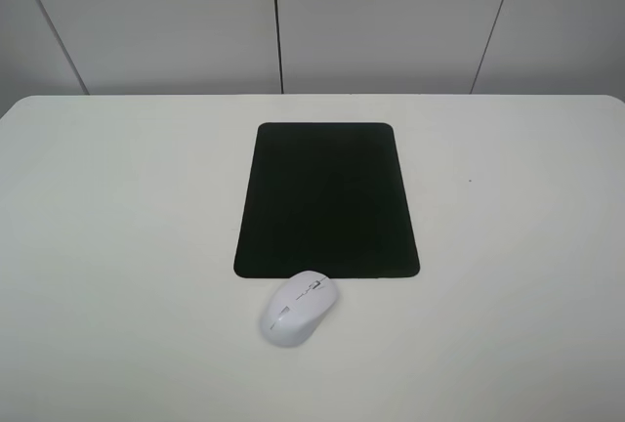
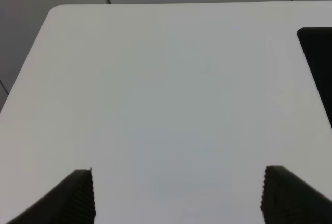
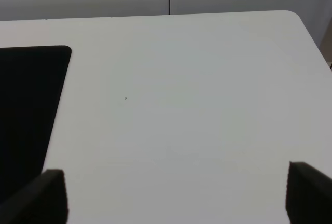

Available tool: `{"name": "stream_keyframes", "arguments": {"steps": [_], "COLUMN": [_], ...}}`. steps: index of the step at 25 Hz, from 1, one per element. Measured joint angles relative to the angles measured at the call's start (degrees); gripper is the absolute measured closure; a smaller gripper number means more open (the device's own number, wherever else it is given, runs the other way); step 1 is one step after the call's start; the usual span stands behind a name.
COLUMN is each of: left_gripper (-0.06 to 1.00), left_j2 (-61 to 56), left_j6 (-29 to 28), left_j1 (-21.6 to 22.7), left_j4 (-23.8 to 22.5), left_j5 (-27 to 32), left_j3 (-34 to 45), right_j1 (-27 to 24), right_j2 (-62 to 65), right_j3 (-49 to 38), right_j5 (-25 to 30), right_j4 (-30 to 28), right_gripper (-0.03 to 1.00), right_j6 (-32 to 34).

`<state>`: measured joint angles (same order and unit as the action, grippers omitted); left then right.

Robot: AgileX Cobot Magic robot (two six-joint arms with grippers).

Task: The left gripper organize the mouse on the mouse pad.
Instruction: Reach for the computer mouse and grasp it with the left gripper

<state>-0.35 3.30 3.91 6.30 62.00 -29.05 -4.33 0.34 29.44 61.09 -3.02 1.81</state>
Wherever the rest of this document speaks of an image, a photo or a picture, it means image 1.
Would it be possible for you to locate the white wireless computer mouse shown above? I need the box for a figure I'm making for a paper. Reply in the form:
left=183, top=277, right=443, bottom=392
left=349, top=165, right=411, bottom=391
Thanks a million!
left=260, top=271, right=339, bottom=348

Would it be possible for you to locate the black rectangular mouse pad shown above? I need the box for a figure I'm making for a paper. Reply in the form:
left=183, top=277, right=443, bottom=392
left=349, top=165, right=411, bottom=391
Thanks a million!
left=233, top=122, right=420, bottom=279

